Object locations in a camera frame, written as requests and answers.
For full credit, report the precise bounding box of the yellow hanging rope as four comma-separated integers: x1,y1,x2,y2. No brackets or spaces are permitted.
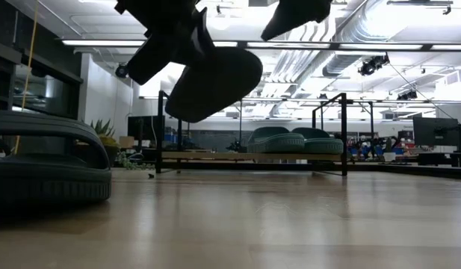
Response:
13,0,40,155

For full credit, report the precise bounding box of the teal rubber slide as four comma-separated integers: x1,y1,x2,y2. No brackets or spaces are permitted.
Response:
247,126,306,154
291,127,344,155

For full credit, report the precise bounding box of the black rubber slide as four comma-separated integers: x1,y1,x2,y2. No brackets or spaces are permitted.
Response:
0,110,112,205
164,46,264,123

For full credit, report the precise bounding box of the black station frame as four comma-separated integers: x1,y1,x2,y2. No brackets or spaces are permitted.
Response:
61,39,461,52

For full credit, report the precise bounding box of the leafy green vine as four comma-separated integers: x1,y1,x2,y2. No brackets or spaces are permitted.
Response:
116,150,156,171

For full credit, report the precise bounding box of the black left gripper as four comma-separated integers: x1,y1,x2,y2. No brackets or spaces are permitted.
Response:
114,0,216,86

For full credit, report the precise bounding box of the black metal wooden-board shelf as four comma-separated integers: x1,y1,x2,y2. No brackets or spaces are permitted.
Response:
155,90,349,177

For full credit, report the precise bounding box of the black monitor with stand mount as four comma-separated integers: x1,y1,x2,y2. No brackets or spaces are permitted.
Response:
412,117,460,147

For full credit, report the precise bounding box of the black desk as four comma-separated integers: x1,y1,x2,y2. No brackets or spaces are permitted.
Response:
417,151,461,168

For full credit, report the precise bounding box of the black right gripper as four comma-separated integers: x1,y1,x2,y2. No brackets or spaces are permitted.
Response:
260,0,334,41

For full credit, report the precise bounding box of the black background rig frame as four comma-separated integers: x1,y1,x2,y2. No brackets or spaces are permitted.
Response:
177,96,375,152

